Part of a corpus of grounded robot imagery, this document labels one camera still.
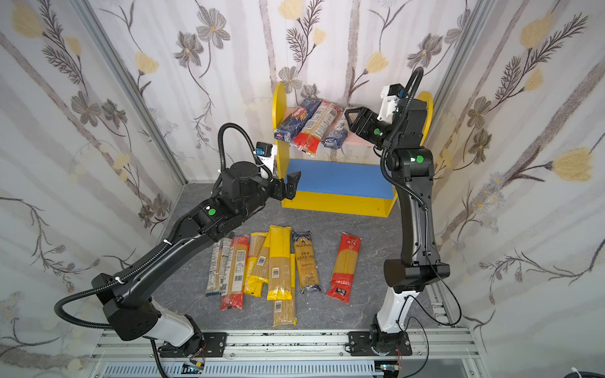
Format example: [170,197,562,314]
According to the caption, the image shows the blue gold spaghetti bag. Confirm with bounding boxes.
[321,113,350,150]

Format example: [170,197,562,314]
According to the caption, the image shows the red labelled spaghetti bag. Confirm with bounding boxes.
[292,100,342,157]

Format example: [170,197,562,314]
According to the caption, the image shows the dark blue Barilla spaghetti bag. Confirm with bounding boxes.
[274,98,322,143]

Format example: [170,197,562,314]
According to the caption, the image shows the red yellow spaghetti bag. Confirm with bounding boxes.
[327,233,362,303]

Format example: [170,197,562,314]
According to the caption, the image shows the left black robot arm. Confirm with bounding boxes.
[54,123,301,358]

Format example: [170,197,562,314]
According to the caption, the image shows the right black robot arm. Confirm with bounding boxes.
[344,67,451,357]

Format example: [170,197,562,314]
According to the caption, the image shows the yellow shelf pink blue boards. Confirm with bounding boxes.
[271,82,434,218]

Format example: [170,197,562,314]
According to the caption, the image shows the brown blue spaghetti bag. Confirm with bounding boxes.
[292,231,321,293]

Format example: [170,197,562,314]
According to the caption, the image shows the yellow spaghetti bag small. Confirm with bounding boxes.
[244,232,270,298]

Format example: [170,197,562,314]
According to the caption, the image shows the large yellow spaghetti bag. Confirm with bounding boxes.
[267,225,291,301]

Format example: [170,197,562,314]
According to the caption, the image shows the clear white spaghetti bag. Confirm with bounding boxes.
[205,237,233,297]

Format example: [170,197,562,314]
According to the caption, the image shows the red clear spaghetti bag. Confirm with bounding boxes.
[221,236,250,310]

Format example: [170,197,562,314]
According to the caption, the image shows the brown spaghetti pack bottom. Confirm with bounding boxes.
[273,293,297,327]

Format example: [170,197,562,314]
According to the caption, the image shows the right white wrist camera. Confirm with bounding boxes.
[377,83,406,123]

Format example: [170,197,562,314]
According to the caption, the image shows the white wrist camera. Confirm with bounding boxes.
[377,83,406,123]
[255,142,275,173]

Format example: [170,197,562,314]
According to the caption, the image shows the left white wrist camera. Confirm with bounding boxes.
[255,142,275,173]

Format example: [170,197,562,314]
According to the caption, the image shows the white cable duct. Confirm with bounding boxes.
[97,361,384,377]

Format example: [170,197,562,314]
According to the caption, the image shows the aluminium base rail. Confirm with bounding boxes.
[87,292,488,378]

